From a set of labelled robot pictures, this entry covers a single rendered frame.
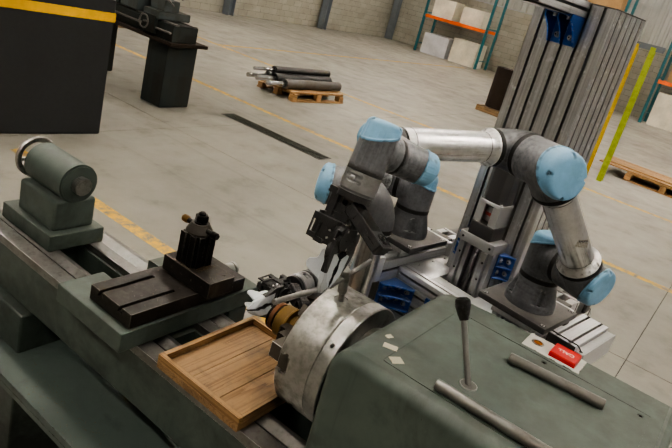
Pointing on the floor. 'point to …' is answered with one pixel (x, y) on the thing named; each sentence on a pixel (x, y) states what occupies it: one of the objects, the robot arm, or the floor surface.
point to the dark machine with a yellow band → (51, 41)
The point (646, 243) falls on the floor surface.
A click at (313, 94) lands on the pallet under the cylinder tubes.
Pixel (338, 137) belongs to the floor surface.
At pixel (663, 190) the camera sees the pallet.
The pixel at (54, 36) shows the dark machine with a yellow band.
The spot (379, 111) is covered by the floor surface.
